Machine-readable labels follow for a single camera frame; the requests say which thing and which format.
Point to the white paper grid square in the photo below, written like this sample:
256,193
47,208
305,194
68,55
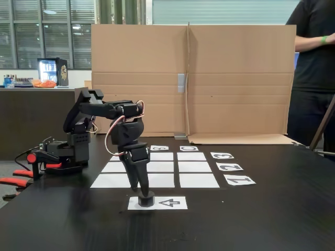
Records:
115,158
112,167
161,167
162,156
191,156
199,181
162,181
195,167
110,181

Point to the paper sheet letter B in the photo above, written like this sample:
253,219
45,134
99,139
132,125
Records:
153,148

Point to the white arrow paper sheet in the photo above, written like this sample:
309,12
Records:
183,203

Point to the paper sheet letter C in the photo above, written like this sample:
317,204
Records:
181,148

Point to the grey tape piece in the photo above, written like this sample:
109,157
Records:
180,136

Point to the brown cardboard box panel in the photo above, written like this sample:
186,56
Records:
138,65
240,78

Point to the grey tape strip on cardboard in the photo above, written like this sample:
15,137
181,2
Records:
181,82

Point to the paper sheet number 3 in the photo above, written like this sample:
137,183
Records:
213,155

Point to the black mini fridge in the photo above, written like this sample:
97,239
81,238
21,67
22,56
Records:
61,72

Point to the paper sheet number 2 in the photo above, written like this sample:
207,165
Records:
239,167

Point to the orange bag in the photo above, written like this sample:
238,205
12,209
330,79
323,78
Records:
43,83

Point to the red black bar clamp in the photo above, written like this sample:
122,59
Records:
31,158

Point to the dark brown counter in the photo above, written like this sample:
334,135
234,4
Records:
26,117

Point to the paper sheet number 1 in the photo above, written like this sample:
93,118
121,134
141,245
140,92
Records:
251,180

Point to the blue white carton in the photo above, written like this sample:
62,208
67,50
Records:
9,82

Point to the brown slanted wooden bar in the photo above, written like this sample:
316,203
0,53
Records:
323,123

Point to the person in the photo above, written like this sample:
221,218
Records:
314,70

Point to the green wristband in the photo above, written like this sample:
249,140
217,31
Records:
324,39

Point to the blue wall panel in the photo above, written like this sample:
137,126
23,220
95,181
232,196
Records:
297,61

